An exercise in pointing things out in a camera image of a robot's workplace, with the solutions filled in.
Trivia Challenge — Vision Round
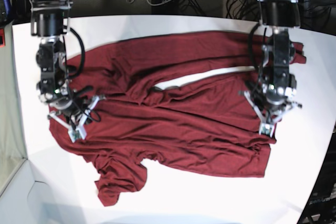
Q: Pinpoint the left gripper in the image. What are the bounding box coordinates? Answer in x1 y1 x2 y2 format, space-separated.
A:
239 82 302 130

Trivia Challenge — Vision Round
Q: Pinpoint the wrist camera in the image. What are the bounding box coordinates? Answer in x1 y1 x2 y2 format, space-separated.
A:
68 125 87 143
258 122 276 137

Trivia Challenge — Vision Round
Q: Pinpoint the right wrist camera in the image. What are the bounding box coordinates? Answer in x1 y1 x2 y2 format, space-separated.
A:
68 125 87 143

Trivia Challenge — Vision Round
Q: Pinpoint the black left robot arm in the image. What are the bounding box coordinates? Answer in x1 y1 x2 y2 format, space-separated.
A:
243 0 302 137

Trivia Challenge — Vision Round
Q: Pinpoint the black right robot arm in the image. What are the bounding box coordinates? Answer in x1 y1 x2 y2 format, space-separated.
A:
29 0 103 138

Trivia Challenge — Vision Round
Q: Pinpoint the dark red t-shirt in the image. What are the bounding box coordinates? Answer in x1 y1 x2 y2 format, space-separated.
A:
48 30 307 208

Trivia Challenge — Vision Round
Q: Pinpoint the green cloth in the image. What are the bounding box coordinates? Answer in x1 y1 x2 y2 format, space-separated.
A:
1 24 27 188

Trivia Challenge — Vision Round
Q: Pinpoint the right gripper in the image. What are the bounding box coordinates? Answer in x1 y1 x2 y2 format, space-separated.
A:
47 84 106 131

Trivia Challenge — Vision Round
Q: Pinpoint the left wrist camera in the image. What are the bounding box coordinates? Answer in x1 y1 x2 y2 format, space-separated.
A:
258 122 276 137

